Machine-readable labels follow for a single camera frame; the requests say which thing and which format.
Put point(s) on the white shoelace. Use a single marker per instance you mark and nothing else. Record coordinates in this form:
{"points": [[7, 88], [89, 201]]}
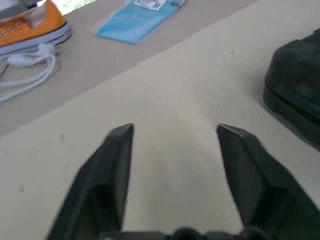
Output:
{"points": [[30, 67]]}

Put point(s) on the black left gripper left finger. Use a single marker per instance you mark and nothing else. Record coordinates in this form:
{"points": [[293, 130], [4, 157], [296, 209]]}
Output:
{"points": [[100, 185]]}

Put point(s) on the black case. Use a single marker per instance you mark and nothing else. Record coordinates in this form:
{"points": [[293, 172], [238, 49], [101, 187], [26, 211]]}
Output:
{"points": [[295, 85]]}

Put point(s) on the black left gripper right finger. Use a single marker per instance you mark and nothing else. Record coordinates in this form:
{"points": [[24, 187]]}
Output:
{"points": [[260, 185]]}

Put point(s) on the orange canvas sneaker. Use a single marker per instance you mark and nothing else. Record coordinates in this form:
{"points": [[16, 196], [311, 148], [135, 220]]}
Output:
{"points": [[30, 27]]}

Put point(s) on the blue cloth in clear bag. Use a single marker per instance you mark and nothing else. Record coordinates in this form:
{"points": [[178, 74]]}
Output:
{"points": [[136, 21]]}

